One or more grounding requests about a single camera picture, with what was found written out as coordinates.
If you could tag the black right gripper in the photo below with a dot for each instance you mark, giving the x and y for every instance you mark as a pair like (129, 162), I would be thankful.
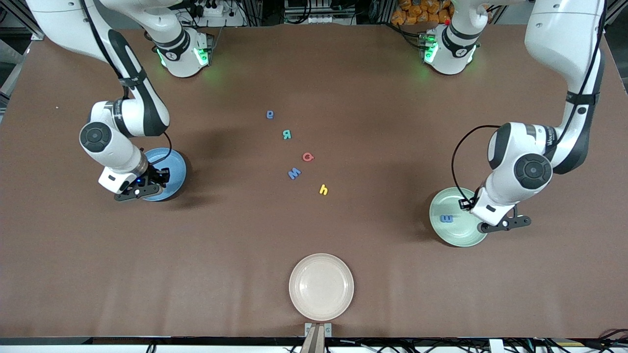
(156, 176)

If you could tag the blue plate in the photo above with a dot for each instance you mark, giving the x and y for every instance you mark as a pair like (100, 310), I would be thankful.
(179, 171)

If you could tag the red uppercase letter G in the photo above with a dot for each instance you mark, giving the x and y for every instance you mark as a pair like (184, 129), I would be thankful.
(308, 157)

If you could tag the cream plate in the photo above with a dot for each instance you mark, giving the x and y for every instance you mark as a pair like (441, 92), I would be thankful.
(321, 287)

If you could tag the blue uppercase letter M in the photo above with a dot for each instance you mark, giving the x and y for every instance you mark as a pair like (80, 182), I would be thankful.
(294, 173)

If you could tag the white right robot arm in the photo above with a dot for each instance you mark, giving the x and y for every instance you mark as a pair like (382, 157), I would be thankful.
(98, 137)

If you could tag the white power strip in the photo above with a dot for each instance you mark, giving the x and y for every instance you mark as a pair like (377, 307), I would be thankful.
(213, 9)

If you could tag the orange fruit pile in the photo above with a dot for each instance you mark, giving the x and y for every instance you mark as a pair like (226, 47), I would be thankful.
(417, 12)

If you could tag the green plate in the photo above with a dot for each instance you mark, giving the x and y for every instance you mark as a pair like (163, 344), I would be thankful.
(441, 230)

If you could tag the brown table mat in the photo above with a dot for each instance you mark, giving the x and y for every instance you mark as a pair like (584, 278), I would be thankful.
(314, 230)

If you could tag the aluminium frame post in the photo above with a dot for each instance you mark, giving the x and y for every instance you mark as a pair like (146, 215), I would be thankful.
(37, 34)
(608, 19)

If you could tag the metal equipment rack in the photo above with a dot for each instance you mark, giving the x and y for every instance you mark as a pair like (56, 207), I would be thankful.
(319, 12)

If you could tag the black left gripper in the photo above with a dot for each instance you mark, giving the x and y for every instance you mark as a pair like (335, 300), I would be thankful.
(466, 203)

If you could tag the blue lowercase letter m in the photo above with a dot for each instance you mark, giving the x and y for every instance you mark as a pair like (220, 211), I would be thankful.
(446, 218)

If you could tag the yellow lowercase letter h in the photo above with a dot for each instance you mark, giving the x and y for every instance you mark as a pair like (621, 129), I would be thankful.
(323, 189)

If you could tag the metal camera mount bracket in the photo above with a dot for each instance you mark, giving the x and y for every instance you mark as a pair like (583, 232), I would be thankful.
(318, 338)

